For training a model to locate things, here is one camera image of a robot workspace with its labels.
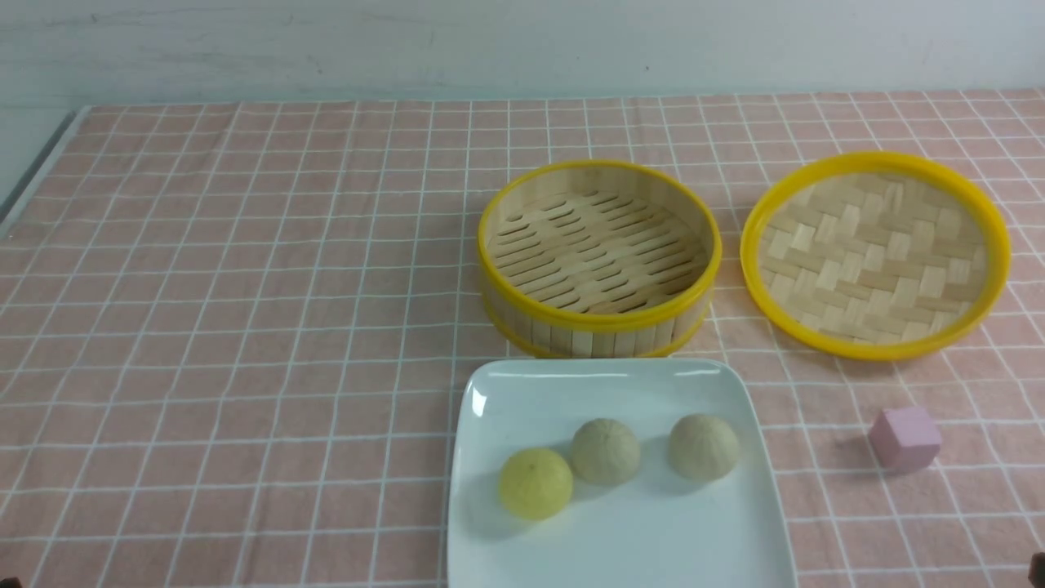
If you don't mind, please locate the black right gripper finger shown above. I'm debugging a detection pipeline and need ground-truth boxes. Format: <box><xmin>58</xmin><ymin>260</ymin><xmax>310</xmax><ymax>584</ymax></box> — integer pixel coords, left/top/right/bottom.
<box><xmin>1029</xmin><ymin>552</ymin><xmax>1045</xmax><ymax>583</ymax></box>

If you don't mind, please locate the white steamed bun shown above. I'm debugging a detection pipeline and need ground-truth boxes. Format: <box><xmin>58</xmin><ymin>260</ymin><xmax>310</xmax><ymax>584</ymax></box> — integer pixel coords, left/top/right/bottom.
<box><xmin>668</xmin><ymin>413</ymin><xmax>741</xmax><ymax>483</ymax></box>
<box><xmin>570</xmin><ymin>418</ymin><xmax>642</xmax><ymax>487</ymax></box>

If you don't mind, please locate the white steamed bun front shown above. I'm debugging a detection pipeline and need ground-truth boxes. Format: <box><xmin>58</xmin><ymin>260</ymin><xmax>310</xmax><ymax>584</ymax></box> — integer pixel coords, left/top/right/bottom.
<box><xmin>570</xmin><ymin>418</ymin><xmax>642</xmax><ymax>487</ymax></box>

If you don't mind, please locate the yellow steamed bun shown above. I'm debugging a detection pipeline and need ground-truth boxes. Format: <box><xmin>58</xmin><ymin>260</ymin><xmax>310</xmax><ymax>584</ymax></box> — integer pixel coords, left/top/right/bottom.
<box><xmin>500</xmin><ymin>447</ymin><xmax>574</xmax><ymax>521</ymax></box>

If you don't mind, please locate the white square plate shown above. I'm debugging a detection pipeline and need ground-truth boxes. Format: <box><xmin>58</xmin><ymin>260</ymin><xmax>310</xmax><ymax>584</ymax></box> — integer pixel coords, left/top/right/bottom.
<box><xmin>447</xmin><ymin>358</ymin><xmax>798</xmax><ymax>587</ymax></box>

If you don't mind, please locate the pink cube block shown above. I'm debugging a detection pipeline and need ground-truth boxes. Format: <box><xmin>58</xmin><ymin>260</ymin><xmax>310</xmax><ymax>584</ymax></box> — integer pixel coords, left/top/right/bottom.
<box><xmin>867</xmin><ymin>406</ymin><xmax>943</xmax><ymax>473</ymax></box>

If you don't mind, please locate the woven bamboo steamer lid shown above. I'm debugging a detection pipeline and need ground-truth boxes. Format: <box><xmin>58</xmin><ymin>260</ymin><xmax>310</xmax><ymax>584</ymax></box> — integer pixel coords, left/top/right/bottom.
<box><xmin>740</xmin><ymin>150</ymin><xmax>1012</xmax><ymax>361</ymax></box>

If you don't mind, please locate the bamboo steamer basket yellow rim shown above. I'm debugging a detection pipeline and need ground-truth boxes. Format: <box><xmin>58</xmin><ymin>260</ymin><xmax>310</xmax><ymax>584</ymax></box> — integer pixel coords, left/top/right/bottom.
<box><xmin>477</xmin><ymin>160</ymin><xmax>722</xmax><ymax>359</ymax></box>

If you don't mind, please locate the pink checkered tablecloth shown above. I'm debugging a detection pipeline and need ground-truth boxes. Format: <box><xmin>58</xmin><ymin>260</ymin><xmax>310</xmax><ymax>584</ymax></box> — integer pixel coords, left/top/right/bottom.
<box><xmin>1</xmin><ymin>89</ymin><xmax>1043</xmax><ymax>587</ymax></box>

